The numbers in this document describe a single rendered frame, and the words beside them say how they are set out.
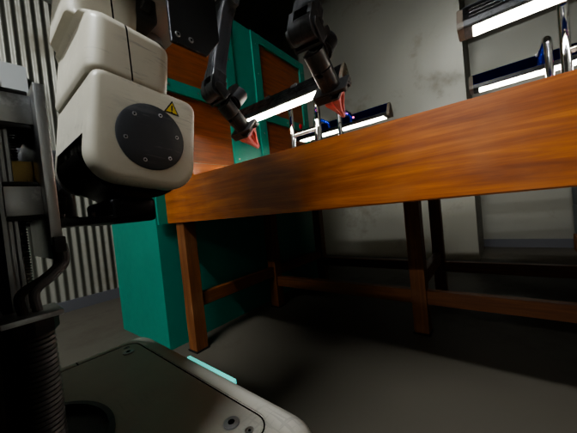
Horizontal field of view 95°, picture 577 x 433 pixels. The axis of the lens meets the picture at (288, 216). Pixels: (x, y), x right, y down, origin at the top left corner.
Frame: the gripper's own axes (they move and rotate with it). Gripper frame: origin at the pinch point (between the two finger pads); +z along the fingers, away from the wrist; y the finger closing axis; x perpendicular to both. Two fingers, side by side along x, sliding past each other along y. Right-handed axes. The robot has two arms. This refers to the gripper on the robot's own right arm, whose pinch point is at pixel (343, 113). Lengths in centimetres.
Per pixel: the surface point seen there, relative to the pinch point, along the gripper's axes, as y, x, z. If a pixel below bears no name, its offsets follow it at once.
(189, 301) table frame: 74, 57, 32
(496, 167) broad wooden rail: -34.9, 26.3, 4.8
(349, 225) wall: 95, -92, 188
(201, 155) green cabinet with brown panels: 85, -10, 4
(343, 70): 6.0, -26.8, -1.1
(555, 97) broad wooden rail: -43.0, 18.5, -1.8
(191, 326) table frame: 75, 65, 39
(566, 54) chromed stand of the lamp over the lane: -53, -29, 20
